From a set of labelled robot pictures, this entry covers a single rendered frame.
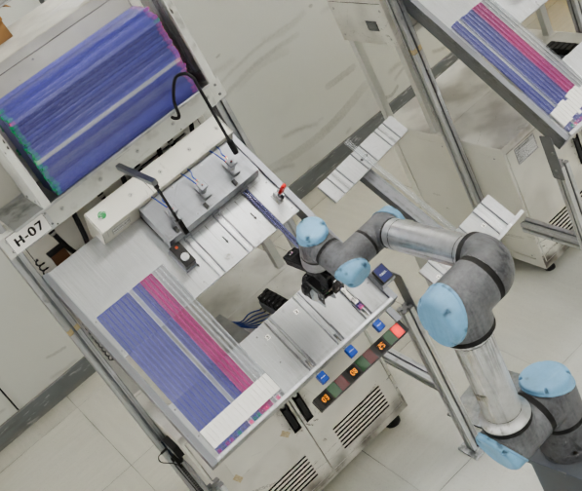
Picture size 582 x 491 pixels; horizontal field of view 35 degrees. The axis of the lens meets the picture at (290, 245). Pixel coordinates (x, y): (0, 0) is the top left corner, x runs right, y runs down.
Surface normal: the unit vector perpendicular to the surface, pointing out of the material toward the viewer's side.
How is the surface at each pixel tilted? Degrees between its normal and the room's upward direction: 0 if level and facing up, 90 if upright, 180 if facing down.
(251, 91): 90
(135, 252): 43
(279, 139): 90
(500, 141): 0
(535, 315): 0
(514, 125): 0
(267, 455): 90
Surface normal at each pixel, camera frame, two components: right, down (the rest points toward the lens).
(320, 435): 0.54, 0.25
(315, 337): 0.07, -0.37
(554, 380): -0.33, -0.82
